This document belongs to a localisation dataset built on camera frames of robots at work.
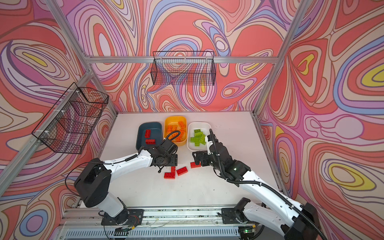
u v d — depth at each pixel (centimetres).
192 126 106
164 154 67
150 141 101
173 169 88
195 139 101
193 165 90
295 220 39
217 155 54
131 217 73
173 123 111
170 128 108
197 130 105
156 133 105
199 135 104
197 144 101
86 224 73
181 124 111
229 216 73
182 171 88
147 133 105
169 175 87
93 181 44
